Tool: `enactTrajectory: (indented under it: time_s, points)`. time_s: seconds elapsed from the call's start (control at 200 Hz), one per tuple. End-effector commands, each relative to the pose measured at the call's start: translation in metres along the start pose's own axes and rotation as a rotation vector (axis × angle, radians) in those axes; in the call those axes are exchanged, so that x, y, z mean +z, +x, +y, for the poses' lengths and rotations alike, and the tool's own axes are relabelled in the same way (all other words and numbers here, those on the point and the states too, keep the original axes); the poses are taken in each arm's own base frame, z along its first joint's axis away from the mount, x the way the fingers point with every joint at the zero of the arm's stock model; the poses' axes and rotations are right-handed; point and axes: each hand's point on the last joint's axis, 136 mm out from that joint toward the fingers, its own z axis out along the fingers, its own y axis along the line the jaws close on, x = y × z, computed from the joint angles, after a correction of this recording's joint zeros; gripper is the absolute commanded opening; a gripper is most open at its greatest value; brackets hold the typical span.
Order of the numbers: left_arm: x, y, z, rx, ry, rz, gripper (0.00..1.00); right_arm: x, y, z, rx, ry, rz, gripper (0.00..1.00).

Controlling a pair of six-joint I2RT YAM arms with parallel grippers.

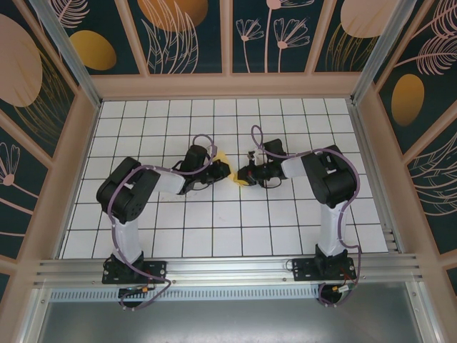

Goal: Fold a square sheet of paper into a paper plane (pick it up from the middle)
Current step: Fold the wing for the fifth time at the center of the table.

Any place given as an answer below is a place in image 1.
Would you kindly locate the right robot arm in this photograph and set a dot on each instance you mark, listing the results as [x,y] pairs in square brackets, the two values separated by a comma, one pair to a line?
[332,178]

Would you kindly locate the long aluminium mounting rail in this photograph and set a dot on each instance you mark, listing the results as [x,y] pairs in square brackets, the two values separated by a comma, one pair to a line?
[228,268]

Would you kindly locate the yellow paper sheet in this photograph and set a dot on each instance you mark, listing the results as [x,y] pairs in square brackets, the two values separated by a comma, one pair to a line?
[222,156]

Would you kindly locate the aluminium frame post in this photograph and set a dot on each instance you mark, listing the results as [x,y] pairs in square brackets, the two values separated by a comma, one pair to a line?
[381,50]
[69,50]

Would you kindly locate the grey metal sheet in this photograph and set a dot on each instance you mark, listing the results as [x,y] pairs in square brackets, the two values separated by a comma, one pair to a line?
[228,321]

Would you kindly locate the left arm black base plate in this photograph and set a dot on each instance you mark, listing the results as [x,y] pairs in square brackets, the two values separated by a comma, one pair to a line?
[157,271]

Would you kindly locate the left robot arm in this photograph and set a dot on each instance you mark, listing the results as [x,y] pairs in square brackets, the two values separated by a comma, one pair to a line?
[125,193]

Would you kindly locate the aluminium side rail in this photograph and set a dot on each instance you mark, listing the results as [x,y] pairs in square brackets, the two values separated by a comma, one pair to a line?
[374,171]

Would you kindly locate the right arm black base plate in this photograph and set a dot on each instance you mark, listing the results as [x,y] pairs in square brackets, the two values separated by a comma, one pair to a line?
[303,271]

